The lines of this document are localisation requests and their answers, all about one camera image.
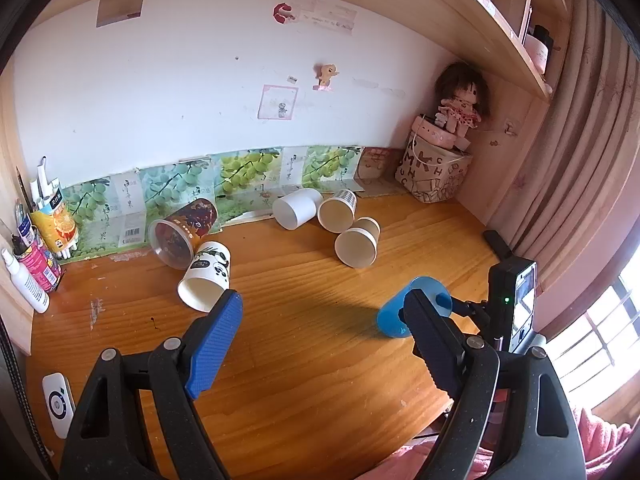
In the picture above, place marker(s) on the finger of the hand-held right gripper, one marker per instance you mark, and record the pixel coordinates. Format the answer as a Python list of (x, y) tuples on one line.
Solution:
[(472, 309)]

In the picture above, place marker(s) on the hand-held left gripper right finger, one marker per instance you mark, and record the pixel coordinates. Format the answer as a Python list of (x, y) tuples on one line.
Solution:
[(434, 345)]

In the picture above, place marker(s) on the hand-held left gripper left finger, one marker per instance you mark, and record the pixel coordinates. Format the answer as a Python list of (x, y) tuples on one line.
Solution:
[(216, 345)]

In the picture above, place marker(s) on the blue plastic cup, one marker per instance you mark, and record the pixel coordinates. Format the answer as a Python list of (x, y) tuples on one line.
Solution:
[(392, 312)]

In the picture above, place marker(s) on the panda print paper cup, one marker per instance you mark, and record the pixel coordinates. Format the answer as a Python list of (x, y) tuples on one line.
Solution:
[(207, 275)]

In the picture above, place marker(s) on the dark red printed plastic cup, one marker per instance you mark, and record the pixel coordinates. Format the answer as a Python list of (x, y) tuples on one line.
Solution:
[(182, 230)]

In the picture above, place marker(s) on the brown striped paper cup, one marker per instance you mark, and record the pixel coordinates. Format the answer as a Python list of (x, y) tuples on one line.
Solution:
[(356, 245)]

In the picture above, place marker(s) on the plain white paper cup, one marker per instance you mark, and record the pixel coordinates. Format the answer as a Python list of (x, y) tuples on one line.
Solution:
[(295, 207)]

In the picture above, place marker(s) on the checked print paper cup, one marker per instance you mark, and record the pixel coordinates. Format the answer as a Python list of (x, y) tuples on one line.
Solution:
[(336, 212)]

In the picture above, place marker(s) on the black remote control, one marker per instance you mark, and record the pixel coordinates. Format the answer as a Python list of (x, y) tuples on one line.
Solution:
[(497, 244)]

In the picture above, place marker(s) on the window grille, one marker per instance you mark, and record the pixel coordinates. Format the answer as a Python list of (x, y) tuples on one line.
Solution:
[(600, 335)]

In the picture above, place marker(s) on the letter print storage box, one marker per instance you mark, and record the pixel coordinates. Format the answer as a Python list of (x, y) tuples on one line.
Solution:
[(432, 172)]

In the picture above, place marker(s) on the pink curtain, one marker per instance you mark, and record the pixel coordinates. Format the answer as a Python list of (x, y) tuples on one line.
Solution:
[(575, 150)]

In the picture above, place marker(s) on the white and blue gadget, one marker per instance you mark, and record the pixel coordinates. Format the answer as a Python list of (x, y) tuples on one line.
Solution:
[(59, 402)]

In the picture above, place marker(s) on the brown cardboard sheet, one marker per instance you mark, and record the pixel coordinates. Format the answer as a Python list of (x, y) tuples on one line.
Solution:
[(377, 170)]

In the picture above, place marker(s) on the grape print cardboard panel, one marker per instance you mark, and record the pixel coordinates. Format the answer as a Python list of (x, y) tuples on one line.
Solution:
[(120, 205), (245, 175), (320, 165)]

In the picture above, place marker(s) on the pink fluffy clothing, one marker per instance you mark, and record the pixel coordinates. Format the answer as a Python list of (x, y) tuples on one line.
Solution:
[(607, 447)]

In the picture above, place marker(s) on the pink round box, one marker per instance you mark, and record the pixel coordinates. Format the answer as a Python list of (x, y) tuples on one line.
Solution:
[(435, 132)]

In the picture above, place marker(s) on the pink pen can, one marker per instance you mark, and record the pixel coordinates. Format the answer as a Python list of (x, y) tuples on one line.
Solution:
[(40, 267)]

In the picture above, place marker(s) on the white spray bottle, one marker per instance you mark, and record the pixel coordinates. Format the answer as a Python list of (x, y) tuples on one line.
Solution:
[(27, 285)]

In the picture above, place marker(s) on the brown haired rag doll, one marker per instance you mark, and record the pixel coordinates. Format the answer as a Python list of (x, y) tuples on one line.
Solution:
[(460, 100)]

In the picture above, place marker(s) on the white marker pens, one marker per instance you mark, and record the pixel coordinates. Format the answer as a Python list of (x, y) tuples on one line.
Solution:
[(42, 185)]

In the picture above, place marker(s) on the pink jar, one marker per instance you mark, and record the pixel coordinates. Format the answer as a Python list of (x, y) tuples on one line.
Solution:
[(536, 52)]

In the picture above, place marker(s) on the brown paper patch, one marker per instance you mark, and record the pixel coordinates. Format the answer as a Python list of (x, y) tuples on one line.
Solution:
[(120, 7)]

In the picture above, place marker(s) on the small wall hook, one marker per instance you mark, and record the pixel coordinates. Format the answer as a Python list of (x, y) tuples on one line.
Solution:
[(510, 127)]

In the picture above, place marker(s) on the pink wall note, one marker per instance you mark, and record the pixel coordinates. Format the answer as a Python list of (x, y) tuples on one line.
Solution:
[(278, 102)]

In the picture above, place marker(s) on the yellow toy wall hook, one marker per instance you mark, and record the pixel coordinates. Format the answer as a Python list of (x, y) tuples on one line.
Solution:
[(326, 76)]

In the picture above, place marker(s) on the wooden wall shelf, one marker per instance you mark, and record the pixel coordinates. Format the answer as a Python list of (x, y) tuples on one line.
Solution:
[(425, 5)]

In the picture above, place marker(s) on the red wall sticker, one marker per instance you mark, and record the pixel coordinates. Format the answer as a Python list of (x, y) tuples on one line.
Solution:
[(283, 12)]

